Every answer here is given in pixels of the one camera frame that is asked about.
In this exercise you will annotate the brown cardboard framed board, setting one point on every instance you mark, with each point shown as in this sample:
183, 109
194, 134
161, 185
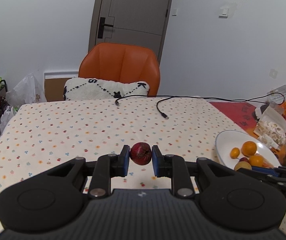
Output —
54, 83

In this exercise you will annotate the red paper mat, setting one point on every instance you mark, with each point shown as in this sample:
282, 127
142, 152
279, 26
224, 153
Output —
240, 113

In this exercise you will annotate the red plum fruit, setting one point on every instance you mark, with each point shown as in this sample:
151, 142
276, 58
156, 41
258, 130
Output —
141, 153

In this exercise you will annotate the orange leather chair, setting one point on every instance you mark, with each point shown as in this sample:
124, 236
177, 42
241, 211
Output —
122, 63

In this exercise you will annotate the brown longan fruit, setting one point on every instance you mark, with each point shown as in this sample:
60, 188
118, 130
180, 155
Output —
242, 164

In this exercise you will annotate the wall socket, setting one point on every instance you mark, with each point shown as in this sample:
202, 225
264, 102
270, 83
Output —
273, 73

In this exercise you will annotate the floral white tablecloth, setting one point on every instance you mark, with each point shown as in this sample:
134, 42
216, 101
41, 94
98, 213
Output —
42, 136

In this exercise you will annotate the white plate blue rim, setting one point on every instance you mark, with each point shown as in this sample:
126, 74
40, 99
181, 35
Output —
227, 140

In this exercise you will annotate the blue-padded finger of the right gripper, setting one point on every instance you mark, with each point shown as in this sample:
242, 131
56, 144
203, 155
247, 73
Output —
263, 169

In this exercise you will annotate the white light switch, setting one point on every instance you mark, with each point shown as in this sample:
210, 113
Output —
224, 12

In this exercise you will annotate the small yellow-orange kumquat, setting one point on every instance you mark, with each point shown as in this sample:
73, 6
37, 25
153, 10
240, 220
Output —
235, 152

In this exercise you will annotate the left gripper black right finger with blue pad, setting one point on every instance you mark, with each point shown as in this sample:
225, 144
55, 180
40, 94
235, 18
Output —
173, 167

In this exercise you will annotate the orange tangerine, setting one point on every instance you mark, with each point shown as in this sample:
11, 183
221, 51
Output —
249, 148

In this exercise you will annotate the grey door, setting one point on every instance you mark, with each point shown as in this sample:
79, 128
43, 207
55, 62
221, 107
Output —
136, 22

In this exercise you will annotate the small round orange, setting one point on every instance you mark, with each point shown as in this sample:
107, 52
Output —
256, 160

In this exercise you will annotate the small white wall plate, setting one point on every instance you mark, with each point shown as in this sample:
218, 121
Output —
174, 12

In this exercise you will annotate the bag of white snacks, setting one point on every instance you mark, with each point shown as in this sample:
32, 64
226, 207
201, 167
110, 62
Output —
271, 129

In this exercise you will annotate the white black-patterned cushion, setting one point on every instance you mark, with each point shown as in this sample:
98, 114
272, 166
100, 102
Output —
79, 88

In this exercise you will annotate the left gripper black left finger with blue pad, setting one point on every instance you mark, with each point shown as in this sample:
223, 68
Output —
107, 167

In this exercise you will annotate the dark red fruit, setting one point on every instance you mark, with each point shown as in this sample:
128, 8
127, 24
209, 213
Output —
244, 159

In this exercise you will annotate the clear plastic bag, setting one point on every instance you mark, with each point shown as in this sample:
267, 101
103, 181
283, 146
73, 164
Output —
28, 90

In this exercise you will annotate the black door handle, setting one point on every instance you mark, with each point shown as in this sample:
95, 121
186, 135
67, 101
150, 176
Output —
102, 25

